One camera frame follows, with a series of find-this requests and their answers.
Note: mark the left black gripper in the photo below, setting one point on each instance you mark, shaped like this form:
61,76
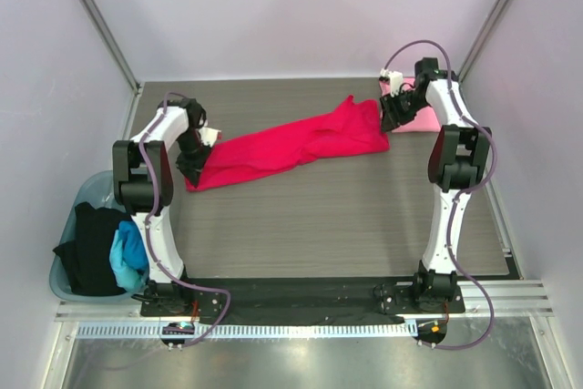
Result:
191,169

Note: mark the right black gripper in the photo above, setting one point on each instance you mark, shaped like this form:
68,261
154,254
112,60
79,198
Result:
393,107

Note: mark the red t shirt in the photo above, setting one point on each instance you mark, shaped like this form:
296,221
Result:
351,129

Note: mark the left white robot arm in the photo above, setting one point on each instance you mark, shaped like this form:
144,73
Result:
143,185

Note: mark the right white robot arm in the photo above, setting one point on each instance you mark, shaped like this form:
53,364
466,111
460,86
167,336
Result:
456,168

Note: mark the folded pink t shirt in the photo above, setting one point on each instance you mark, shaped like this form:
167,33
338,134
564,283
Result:
425,119

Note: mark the blue plastic basket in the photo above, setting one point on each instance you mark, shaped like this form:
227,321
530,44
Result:
98,191

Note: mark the blue t shirt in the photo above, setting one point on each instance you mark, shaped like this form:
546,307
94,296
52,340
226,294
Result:
127,257

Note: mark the black t shirt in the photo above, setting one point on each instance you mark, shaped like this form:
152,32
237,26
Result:
86,257

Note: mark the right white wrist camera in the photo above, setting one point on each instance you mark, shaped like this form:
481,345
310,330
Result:
390,82

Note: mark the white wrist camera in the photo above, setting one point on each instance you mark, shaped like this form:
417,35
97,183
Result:
209,136
390,82

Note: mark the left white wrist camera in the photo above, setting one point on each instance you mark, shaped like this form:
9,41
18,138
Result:
209,136

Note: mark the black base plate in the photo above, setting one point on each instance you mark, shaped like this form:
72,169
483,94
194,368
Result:
299,301

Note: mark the left aluminium frame post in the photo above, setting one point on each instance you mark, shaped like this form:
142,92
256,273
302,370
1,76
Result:
110,42

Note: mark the aluminium frame post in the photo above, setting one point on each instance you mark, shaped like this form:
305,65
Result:
495,14
110,42

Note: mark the white slotted cable duct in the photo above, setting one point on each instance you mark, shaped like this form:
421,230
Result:
176,331

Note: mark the right aluminium frame post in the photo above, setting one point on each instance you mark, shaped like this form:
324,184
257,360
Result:
495,14

